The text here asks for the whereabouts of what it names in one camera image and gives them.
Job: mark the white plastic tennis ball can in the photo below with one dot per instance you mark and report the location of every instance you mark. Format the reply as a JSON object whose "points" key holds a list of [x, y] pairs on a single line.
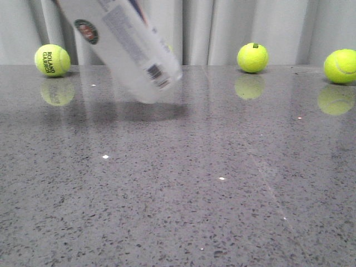
{"points": [[127, 43]]}

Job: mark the Wilson tennis ball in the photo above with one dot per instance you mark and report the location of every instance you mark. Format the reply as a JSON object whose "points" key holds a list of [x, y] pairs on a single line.
{"points": [[252, 57]]}

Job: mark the Roland Garros tennis ball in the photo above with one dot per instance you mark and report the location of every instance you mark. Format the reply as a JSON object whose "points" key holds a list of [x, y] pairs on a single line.
{"points": [[52, 60]]}

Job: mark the plain yellow tennis ball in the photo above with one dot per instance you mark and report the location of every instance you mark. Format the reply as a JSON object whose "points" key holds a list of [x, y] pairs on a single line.
{"points": [[339, 66]]}

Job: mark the grey pleated curtain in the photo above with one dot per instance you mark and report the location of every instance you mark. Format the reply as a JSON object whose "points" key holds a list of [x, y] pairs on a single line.
{"points": [[199, 32]]}

